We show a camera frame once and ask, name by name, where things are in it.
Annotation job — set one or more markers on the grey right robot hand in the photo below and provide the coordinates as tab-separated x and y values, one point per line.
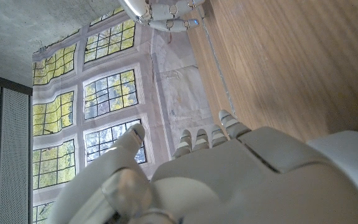
160	11

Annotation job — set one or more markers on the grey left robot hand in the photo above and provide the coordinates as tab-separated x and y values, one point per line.
244	186

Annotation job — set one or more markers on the grey tape outline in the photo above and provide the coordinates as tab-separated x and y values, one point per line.
216	62

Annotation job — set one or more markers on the printed window backdrop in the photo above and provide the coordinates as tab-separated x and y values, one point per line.
110	93

